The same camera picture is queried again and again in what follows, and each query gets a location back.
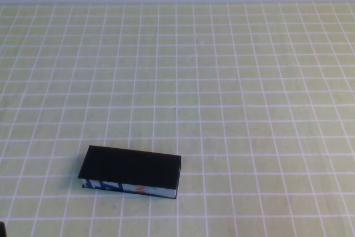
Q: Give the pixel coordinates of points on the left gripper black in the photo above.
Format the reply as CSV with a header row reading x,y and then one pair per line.
x,y
2,230

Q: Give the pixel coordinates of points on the black glasses case printed side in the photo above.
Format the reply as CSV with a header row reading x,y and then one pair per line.
x,y
130,165

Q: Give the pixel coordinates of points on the green white grid tablecloth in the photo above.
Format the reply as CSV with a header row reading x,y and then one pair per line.
x,y
222,81

